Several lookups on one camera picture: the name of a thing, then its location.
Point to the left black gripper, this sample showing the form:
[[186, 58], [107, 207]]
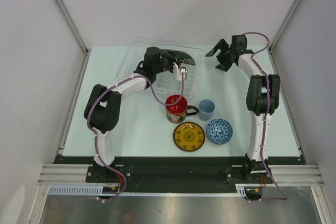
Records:
[[168, 55]]

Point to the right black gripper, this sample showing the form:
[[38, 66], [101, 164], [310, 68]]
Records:
[[222, 45]]

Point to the clear plastic dish rack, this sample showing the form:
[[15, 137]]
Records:
[[165, 83]]

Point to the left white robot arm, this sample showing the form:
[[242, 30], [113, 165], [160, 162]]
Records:
[[102, 111]]

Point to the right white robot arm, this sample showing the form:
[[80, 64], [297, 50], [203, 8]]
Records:
[[263, 95]]

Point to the light blue cup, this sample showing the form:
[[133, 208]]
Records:
[[206, 109]]

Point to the red black mug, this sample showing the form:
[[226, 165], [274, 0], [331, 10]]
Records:
[[179, 109]]

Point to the blue white patterned bowl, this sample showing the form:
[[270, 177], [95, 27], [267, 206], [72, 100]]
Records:
[[219, 131]]

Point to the yellow round patterned plate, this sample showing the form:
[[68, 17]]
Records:
[[189, 136]]

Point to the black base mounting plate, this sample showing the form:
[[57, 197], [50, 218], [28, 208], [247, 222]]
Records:
[[233, 170]]

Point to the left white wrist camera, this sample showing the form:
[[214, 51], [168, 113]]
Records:
[[180, 72]]

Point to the slotted cable duct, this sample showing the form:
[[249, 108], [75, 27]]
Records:
[[105, 191]]

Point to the aluminium frame rail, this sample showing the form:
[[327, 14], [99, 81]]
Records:
[[284, 175]]

